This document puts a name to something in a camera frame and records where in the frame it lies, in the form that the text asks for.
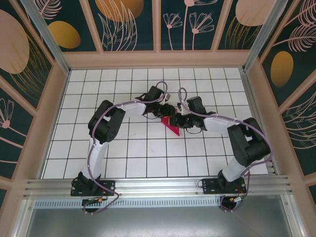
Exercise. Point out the pink felt sheet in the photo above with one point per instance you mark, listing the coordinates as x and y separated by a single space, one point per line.
172 128

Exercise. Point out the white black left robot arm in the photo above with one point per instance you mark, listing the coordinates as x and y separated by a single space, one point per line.
106 123

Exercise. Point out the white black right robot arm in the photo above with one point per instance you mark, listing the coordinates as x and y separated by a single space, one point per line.
249 145

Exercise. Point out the grey metal panel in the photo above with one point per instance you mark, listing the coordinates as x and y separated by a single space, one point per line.
158 222

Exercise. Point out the aluminium slotted mounting rail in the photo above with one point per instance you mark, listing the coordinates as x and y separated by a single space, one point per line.
158 185

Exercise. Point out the aluminium table side rail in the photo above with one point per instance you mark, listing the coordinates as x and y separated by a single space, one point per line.
256 111

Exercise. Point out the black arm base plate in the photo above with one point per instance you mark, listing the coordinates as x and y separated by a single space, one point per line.
209 186
108 187

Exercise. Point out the aluminium frame post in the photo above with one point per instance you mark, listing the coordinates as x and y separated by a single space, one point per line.
261 37
47 37

